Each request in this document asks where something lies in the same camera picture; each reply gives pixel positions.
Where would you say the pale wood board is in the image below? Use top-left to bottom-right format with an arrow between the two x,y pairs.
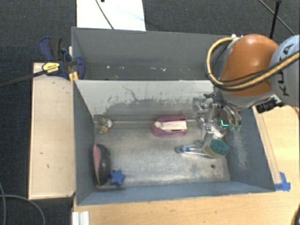
28,62 -> 77,200

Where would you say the blue star-shaped toy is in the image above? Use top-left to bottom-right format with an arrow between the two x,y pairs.
109,169 -> 127,187

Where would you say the grey metal bin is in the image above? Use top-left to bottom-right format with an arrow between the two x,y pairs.
71,26 -> 276,206

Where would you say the black and pink bowl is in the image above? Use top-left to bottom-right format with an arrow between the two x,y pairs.
92,143 -> 112,187

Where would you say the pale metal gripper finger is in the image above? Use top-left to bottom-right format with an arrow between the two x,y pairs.
201,124 -> 215,150

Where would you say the black cylinder on white bracket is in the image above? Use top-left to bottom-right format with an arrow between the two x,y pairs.
255,100 -> 283,113

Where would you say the purple and white stapler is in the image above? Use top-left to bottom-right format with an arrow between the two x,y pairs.
150,116 -> 188,137

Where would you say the green and yellow sponge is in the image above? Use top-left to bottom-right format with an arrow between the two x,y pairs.
203,139 -> 231,159

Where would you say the clear and blue plastic tool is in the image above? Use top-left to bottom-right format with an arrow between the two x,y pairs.
174,144 -> 208,158

